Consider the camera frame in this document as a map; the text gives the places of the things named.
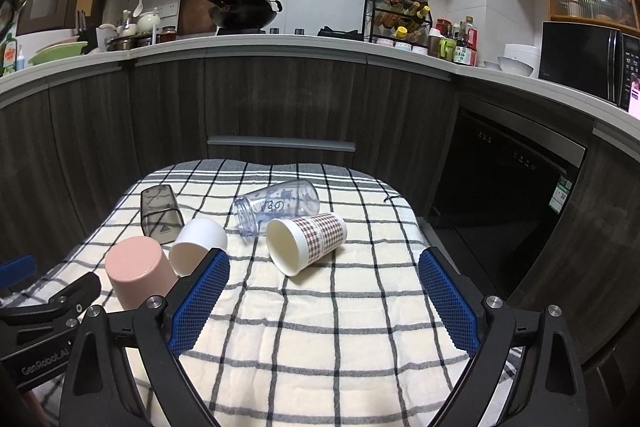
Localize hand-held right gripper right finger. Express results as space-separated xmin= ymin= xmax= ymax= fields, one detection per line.
xmin=419 ymin=247 xmax=587 ymax=427

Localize white teapot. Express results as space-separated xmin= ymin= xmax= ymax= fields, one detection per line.
xmin=136 ymin=9 xmax=162 ymax=34

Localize black spice rack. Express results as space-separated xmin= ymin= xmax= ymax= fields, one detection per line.
xmin=366 ymin=0 xmax=434 ymax=46

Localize dish soap bottle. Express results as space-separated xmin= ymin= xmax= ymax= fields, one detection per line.
xmin=1 ymin=33 xmax=19 ymax=76

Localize dark sauce bottle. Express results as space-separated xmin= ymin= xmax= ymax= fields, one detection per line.
xmin=457 ymin=16 xmax=477 ymax=54

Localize black wok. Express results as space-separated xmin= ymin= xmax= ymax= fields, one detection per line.
xmin=199 ymin=0 xmax=284 ymax=30

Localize plaid paper cup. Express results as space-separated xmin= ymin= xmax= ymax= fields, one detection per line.
xmin=265 ymin=212 xmax=348 ymax=278

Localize black stove grate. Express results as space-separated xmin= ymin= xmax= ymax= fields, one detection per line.
xmin=317 ymin=26 xmax=364 ymax=41

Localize clear plastic bottle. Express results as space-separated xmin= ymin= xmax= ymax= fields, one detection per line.
xmin=233 ymin=179 xmax=320 ymax=238

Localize white cup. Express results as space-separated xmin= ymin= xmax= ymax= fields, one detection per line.
xmin=169 ymin=217 xmax=229 ymax=278

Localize black microwave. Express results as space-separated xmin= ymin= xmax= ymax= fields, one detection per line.
xmin=538 ymin=21 xmax=640 ymax=114

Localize green dish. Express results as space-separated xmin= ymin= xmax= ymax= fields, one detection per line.
xmin=27 ymin=40 xmax=89 ymax=66

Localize stack of white bowls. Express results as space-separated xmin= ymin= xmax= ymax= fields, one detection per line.
xmin=497 ymin=43 xmax=542 ymax=78

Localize grey transparent cup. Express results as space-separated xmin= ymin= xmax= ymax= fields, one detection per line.
xmin=140 ymin=184 xmax=185 ymax=244

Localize black dishwasher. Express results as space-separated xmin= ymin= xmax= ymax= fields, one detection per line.
xmin=429 ymin=107 xmax=587 ymax=304

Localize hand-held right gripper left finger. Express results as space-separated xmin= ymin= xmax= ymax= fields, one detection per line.
xmin=59 ymin=248 xmax=231 ymax=427

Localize checked white cloth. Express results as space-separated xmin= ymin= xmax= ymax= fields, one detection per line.
xmin=10 ymin=159 xmax=526 ymax=427

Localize dark wooden cutting board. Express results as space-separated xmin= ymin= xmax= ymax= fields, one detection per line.
xmin=177 ymin=0 xmax=224 ymax=36

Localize small steel pot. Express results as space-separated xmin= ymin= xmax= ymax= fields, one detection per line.
xmin=107 ymin=34 xmax=139 ymax=52

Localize pink cup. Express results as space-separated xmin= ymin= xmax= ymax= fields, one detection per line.
xmin=104 ymin=236 xmax=178 ymax=312

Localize dark wood lower cabinets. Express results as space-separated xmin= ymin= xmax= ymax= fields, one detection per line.
xmin=0 ymin=38 xmax=640 ymax=388

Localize black knife block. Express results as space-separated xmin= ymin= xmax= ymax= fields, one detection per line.
xmin=75 ymin=9 xmax=99 ymax=54

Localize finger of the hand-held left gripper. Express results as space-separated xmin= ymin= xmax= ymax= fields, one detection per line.
xmin=0 ymin=255 xmax=37 ymax=295
xmin=0 ymin=272 xmax=102 ymax=329

